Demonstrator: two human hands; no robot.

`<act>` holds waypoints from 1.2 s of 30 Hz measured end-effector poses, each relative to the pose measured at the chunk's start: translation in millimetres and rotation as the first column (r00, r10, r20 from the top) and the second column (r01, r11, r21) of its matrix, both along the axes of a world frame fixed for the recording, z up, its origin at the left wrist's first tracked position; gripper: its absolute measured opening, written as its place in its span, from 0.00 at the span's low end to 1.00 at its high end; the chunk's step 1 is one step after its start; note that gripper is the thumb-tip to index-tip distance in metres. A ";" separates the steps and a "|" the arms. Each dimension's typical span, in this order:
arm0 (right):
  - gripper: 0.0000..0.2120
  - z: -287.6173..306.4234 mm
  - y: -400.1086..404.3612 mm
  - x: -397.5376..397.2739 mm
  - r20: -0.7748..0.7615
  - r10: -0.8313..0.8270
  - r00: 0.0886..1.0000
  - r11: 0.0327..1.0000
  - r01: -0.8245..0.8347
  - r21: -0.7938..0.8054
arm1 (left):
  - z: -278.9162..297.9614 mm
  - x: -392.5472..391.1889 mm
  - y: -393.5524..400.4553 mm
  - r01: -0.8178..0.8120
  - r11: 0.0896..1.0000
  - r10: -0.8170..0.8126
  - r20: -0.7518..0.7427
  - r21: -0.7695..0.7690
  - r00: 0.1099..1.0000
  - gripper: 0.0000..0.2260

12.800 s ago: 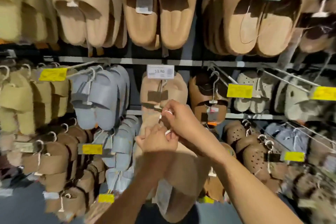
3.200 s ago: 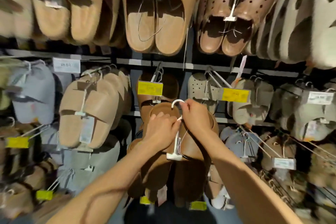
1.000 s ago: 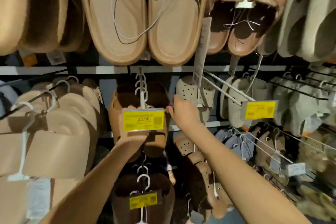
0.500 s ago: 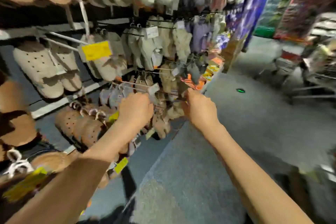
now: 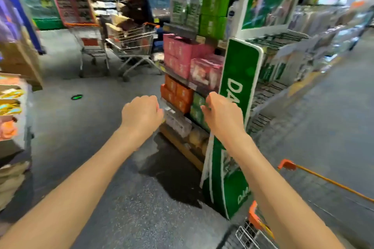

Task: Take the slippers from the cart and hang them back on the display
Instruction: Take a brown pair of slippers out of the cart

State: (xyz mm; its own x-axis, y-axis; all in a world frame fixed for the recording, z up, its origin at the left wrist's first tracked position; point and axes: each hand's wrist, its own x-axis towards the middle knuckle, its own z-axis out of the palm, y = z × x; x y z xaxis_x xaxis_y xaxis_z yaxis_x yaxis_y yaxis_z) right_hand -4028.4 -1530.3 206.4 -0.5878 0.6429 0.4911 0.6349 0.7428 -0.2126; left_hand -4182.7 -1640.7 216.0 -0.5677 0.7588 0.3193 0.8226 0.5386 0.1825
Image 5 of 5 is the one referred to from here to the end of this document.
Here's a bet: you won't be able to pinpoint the person's right hand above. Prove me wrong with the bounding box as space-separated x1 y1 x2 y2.
201 91 248 141

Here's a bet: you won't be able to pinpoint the person's left hand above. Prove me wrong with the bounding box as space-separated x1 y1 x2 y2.
120 95 164 142

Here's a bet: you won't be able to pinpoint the orange metal shopping cart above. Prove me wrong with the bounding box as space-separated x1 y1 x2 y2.
225 159 374 249

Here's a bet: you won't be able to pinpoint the rows of slippers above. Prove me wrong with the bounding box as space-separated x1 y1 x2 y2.
0 161 30 212

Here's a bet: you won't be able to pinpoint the person's left forearm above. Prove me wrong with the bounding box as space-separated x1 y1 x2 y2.
0 126 148 249

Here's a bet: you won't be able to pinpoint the person's right forearm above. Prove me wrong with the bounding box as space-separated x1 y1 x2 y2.
222 132 347 249

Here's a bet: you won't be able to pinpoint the plain metal cart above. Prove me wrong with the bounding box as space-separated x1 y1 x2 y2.
105 23 165 82

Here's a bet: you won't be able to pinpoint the metal cart with red seat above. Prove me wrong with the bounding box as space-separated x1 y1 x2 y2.
65 23 111 79

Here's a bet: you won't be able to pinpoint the long shelf with yellow base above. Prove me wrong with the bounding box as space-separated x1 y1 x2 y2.
288 0 374 98

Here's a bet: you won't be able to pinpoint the small green boxes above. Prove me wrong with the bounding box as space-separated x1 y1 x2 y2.
190 91 212 132

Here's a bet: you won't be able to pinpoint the row of white cartons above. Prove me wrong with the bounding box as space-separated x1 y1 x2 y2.
163 107 192 139

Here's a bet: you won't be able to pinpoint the stack of orange boxes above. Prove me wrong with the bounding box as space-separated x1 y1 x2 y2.
160 74 195 114

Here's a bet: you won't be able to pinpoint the wooden pallet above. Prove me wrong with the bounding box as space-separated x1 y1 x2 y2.
159 123 206 172

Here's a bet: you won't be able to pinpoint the white green toothbrush stand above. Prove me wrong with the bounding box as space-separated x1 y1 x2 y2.
200 0 311 220

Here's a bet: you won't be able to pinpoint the hanging green toothbrush packs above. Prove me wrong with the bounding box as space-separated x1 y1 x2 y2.
248 31 310 133

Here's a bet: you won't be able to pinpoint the red side poster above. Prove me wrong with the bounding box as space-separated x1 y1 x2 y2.
162 33 226 92

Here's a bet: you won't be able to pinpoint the stack of large green boxes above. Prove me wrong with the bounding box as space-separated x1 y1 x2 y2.
199 0 232 41

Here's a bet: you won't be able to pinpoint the pile of brown cartons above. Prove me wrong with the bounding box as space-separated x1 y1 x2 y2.
105 0 150 34

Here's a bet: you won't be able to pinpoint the green white packages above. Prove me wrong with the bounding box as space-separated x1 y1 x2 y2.
169 0 205 32

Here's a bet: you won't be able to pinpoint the cardboard tray of sandals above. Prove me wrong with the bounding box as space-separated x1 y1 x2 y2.
0 74 30 142

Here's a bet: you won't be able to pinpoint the stack of cardboard boxes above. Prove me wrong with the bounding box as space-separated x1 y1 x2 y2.
0 27 44 91

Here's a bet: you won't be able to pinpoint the rows of blue toothbrush packets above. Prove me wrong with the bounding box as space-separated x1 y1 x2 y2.
289 0 374 72

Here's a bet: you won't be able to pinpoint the blue pillar panel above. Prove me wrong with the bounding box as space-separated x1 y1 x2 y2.
0 0 46 55

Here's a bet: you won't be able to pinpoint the stack of purple packages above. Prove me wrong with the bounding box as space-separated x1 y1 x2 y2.
0 0 25 43

